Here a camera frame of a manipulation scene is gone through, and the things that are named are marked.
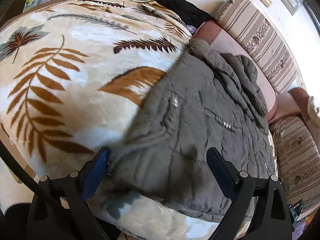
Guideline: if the pink sofa bolster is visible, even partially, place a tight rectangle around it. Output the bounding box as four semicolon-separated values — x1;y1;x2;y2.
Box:
194;20;278;120

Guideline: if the narrow striped floral sofa cushion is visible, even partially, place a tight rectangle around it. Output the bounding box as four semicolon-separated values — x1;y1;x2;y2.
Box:
269;115;320;218

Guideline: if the grey quilted jacket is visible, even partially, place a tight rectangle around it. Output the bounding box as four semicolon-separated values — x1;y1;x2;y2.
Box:
110;39;279;223

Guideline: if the wide striped floral sofa cushion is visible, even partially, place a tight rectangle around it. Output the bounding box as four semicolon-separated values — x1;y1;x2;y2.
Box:
215;0;298;94

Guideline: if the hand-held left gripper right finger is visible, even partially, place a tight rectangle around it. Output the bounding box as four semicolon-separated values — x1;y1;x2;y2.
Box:
206;147;293;240

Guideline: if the white crumpled cloth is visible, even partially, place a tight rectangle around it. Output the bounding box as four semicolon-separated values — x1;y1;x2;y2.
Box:
307;95;320;118

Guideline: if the leaf print fleece blanket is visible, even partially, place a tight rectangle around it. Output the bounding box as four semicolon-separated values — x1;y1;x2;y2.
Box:
0;0;275;240

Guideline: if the pink sofa armrest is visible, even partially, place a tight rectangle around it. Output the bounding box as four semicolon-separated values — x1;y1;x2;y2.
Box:
275;87;317;132

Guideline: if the black cable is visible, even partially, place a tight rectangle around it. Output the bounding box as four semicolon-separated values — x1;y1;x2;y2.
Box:
0;140;75;240

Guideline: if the black garment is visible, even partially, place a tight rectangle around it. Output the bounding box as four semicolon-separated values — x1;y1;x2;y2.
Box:
156;0;217;27

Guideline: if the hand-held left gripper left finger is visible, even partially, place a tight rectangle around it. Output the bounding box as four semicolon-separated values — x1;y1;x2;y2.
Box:
26;146;118;240

